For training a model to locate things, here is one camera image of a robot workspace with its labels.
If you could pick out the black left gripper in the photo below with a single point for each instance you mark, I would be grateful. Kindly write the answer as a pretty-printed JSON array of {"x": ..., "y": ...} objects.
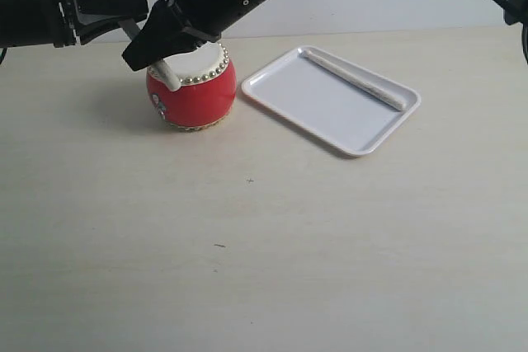
[{"x": 46, "y": 22}]

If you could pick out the white drumstick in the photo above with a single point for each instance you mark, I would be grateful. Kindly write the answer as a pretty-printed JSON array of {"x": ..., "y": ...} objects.
[
  {"x": 377, "y": 92},
  {"x": 140, "y": 53}
]

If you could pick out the white drumstick front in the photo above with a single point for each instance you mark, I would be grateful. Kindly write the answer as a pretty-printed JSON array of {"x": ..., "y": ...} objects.
[{"x": 377, "y": 92}]

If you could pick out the small red drum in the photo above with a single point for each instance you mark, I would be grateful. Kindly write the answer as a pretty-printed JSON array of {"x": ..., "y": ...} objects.
[{"x": 207, "y": 92}]

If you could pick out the white plastic tray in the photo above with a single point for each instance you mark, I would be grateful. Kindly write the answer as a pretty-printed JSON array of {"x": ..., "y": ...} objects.
[{"x": 327, "y": 107}]

